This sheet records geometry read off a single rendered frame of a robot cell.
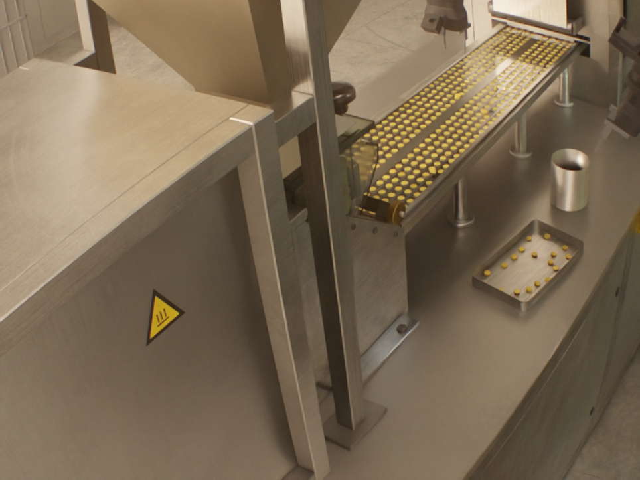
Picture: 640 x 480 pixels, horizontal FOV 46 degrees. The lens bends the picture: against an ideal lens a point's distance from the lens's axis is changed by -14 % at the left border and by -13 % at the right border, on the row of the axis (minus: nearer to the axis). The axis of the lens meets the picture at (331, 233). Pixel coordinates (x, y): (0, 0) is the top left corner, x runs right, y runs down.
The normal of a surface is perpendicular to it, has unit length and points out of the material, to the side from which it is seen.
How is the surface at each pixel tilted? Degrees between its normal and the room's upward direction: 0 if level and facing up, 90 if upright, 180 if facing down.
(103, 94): 0
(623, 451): 0
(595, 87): 90
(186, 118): 0
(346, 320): 90
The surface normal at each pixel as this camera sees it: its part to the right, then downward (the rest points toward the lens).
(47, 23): 0.80, 0.29
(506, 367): -0.09, -0.80
